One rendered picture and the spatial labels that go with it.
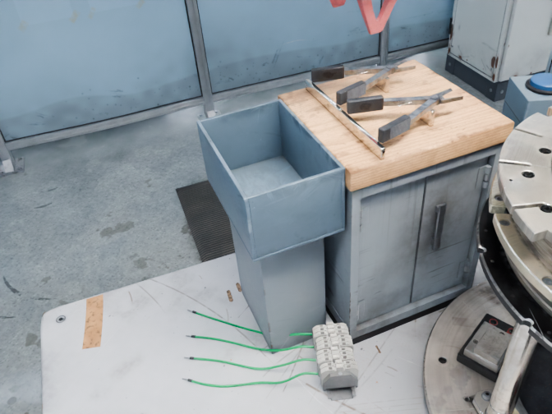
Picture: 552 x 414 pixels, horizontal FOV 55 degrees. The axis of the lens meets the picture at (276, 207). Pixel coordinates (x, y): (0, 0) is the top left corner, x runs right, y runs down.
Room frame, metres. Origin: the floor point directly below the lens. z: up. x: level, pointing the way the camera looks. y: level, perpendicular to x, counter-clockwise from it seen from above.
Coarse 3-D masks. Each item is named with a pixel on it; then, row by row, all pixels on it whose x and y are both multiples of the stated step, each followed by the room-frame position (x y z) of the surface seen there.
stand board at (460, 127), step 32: (416, 64) 0.65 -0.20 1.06; (288, 96) 0.59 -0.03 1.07; (384, 96) 0.57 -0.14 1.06; (448, 96) 0.55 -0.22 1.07; (320, 128) 0.51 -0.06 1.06; (416, 128) 0.49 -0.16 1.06; (448, 128) 0.48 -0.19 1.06; (480, 128) 0.48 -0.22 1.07; (512, 128) 0.48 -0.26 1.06; (352, 160) 0.44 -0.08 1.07; (384, 160) 0.44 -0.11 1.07; (416, 160) 0.44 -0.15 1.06
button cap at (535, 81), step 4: (544, 72) 0.63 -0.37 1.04; (532, 76) 0.62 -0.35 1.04; (536, 76) 0.62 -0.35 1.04; (540, 76) 0.62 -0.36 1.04; (544, 76) 0.62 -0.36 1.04; (548, 76) 0.62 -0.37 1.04; (532, 80) 0.61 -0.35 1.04; (536, 80) 0.61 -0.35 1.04; (540, 80) 0.61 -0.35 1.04; (544, 80) 0.61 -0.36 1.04; (548, 80) 0.60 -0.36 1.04; (532, 84) 0.61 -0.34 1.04; (536, 84) 0.60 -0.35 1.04; (540, 84) 0.60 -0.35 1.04; (544, 84) 0.60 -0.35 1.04; (548, 84) 0.60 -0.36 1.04; (536, 88) 0.60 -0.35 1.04; (540, 88) 0.60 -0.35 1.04; (544, 88) 0.60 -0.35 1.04; (548, 88) 0.59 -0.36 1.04
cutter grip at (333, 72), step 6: (330, 66) 0.60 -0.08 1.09; (336, 66) 0.60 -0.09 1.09; (342, 66) 0.60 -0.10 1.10; (312, 72) 0.59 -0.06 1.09; (318, 72) 0.59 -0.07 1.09; (324, 72) 0.59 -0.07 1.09; (330, 72) 0.60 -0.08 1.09; (336, 72) 0.60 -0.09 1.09; (342, 72) 0.60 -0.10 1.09; (312, 78) 0.59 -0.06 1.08; (318, 78) 0.59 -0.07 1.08; (324, 78) 0.59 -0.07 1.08; (330, 78) 0.60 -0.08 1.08; (336, 78) 0.60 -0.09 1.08; (342, 78) 0.60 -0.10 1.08
